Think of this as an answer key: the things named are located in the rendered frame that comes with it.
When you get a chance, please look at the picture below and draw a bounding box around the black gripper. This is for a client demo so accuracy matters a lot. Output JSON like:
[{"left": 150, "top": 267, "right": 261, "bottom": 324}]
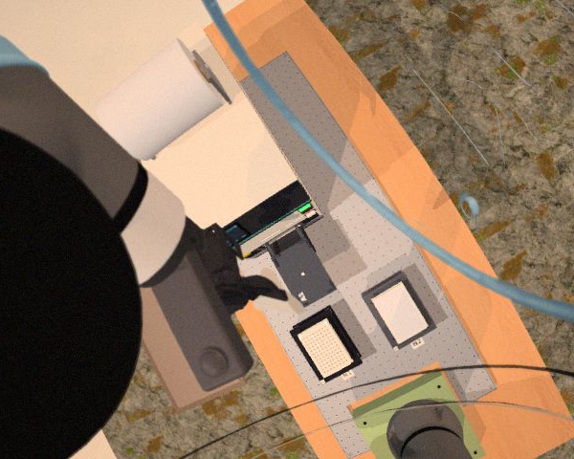
[{"left": 140, "top": 216, "right": 305, "bottom": 317}]

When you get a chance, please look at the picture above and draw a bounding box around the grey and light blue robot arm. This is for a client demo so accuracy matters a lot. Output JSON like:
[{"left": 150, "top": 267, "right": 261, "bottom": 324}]
[{"left": 0, "top": 0, "right": 574, "bottom": 459}]

